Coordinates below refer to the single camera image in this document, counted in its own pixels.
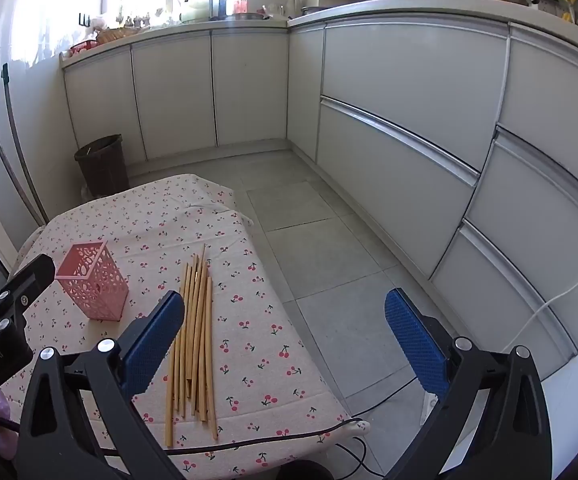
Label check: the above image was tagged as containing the bunch of bamboo chopsticks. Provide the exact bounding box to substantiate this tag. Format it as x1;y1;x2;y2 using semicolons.
165;244;220;448

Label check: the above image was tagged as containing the green-grip metal mop handle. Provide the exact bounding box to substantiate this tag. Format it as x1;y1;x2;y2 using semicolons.
1;64;50;223

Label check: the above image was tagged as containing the brown trash bin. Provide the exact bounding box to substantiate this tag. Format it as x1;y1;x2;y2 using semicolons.
74;134;130;198

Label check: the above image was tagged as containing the white kitchen countertop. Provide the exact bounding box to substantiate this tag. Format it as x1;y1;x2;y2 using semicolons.
60;0;578;68

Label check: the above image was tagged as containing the pink perforated utensil holder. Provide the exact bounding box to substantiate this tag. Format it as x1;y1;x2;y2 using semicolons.
55;241;130;322

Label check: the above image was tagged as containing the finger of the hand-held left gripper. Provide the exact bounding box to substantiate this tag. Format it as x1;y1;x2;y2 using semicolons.
0;254;56;346

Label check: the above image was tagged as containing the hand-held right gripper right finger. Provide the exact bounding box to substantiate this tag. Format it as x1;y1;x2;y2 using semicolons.
384;287;552;480

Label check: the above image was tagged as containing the thick black cable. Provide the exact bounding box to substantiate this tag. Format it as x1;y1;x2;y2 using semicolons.
0;402;370;461

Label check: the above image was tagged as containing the woven basket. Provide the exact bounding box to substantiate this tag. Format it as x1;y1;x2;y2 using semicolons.
95;27;140;44

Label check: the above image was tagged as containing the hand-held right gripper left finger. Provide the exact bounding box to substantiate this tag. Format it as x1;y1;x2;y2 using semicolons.
16;290;190;480

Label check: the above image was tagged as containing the cherry print tablecloth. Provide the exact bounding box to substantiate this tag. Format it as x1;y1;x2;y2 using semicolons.
0;174;372;480

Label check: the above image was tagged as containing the thin black power cable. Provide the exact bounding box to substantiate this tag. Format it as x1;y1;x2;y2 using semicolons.
336;377;420;476

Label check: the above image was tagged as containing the white cable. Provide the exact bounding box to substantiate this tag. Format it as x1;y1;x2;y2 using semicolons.
492;45;578;357

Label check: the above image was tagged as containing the pale green kettle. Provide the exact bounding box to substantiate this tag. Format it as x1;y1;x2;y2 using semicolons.
181;0;215;23

